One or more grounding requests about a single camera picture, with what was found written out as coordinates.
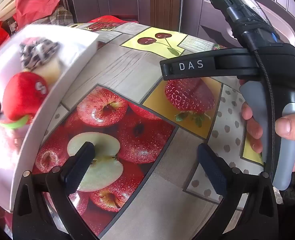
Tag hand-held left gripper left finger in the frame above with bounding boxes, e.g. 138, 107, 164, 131
12, 142, 101, 240

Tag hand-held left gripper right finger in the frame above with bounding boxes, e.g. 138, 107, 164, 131
187, 143, 281, 240

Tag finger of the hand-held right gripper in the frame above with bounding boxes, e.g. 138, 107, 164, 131
159, 48, 259, 81

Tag white shallow box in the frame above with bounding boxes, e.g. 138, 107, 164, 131
0, 24, 100, 213

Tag black and white patterned scrunchie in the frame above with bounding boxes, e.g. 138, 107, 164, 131
19, 37, 61, 70

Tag pale yellow soft object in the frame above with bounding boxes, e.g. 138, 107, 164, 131
25, 57, 61, 85

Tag person's right hand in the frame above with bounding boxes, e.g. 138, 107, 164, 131
239, 79, 295, 173

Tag fruit printed tablecloth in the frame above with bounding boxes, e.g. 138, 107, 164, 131
2, 15, 270, 240

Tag red plush fruit toy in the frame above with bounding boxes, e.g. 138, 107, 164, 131
2, 71, 49, 130

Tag plaid covered box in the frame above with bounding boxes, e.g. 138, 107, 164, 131
31, 6, 74, 27

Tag red non-woven bag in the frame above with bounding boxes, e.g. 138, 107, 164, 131
12, 0, 60, 25

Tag cream foam sheets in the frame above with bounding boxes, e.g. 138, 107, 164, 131
0, 0, 18, 22

